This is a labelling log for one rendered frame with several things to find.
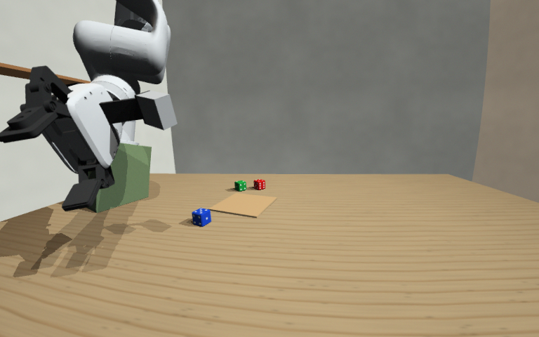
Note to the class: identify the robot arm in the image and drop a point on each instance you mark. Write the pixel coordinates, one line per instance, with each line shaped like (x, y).
(118, 56)

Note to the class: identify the tan flat mat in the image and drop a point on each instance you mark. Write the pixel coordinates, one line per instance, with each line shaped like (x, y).
(244, 205)

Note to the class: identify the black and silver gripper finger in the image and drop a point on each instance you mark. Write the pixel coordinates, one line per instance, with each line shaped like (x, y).
(83, 194)
(40, 111)

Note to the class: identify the blue die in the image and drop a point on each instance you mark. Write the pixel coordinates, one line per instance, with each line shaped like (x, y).
(201, 217)

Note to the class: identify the red die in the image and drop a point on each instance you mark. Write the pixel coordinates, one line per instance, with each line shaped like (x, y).
(259, 184)

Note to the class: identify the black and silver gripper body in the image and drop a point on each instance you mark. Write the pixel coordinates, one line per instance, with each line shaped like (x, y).
(88, 135)

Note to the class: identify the green die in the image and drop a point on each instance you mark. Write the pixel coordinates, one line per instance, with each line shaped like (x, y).
(240, 185)

